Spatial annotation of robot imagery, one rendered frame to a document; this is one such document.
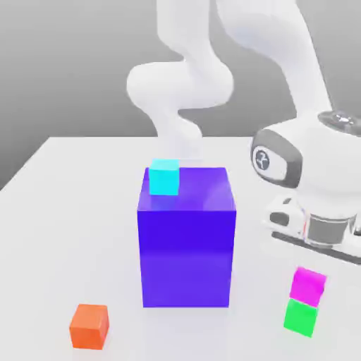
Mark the small cyan cube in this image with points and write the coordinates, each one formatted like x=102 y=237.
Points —
x=164 y=178

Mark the small green cube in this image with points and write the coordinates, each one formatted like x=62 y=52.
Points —
x=300 y=317

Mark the small orange cube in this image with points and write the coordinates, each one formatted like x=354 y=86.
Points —
x=88 y=328

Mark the large purple box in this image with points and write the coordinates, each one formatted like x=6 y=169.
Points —
x=186 y=248

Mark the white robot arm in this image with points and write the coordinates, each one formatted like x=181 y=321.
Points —
x=197 y=79

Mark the small magenta cube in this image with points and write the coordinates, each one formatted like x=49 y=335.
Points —
x=307 y=286

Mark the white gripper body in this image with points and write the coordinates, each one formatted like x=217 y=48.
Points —
x=338 y=253

